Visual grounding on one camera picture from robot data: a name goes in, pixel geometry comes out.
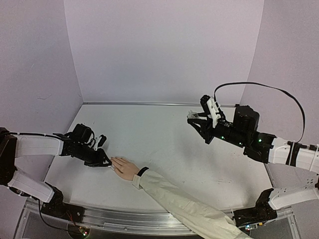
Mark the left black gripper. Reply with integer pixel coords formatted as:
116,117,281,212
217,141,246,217
75,143,112,168

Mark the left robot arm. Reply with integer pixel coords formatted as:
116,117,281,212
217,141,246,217
0,124,112,218

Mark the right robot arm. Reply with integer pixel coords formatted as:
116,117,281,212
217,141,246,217
187,105,319,173

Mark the forearm in beige sleeve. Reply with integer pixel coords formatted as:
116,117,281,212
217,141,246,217
132,169,250,239

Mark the person's bare hand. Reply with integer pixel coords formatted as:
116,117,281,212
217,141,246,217
111,157,140,181

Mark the black wrist band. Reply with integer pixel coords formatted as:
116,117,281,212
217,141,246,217
137,167,149,177

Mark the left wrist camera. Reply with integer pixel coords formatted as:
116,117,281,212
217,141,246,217
93,134,107,150

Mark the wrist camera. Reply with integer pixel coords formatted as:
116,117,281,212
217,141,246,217
93,134,107,150
200,95,225,128

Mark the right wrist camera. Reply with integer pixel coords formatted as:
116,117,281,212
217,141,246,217
200,95,225,128

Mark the black right camera cable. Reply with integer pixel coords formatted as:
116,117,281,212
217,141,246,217
213,82,306,144

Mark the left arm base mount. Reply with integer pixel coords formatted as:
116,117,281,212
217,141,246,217
40,186,85,224

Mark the aluminium front rail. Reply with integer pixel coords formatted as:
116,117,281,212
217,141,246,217
62,203,240,236

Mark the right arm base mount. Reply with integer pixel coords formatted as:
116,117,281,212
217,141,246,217
233,189,277,227

